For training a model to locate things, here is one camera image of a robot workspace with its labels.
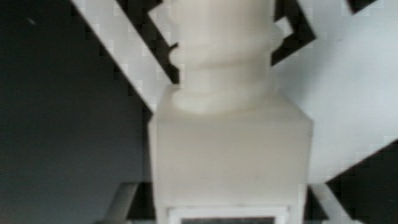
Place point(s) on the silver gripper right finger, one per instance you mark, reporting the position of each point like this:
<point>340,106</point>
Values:
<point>337,213</point>

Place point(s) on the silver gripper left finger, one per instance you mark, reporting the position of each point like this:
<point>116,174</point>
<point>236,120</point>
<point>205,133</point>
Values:
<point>116,215</point>

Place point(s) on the white table leg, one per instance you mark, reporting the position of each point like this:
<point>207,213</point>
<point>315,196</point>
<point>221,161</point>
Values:
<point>230,132</point>

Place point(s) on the white marker sheet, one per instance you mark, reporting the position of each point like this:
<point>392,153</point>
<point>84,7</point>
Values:
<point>337,66</point>

